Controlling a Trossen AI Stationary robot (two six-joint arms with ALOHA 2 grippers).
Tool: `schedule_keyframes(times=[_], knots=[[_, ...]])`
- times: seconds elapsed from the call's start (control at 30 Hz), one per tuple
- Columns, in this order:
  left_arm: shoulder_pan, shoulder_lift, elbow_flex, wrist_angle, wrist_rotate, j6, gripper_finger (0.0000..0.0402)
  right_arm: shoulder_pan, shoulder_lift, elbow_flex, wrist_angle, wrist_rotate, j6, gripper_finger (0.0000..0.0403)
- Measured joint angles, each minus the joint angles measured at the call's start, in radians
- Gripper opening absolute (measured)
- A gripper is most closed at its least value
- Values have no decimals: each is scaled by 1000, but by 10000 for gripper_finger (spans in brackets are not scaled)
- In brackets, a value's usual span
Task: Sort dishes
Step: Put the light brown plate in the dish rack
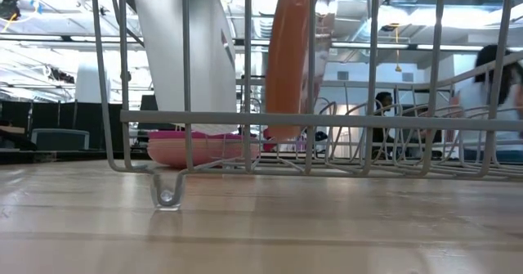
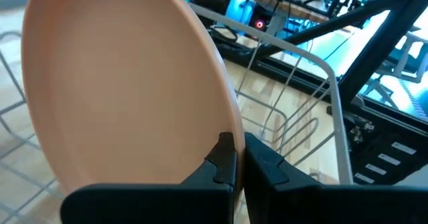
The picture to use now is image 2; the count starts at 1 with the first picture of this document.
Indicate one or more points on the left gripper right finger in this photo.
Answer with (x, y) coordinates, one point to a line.
(334, 207)

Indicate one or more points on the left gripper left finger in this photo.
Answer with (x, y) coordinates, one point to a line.
(150, 204)

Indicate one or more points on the orange plate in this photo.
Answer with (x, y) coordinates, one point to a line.
(117, 83)

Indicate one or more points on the wooden workbench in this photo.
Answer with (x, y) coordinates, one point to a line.
(301, 11)

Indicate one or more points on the black computer with red lights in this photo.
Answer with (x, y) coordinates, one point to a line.
(259, 20)

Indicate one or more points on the black metal rig frame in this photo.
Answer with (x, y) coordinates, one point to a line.
(384, 40)

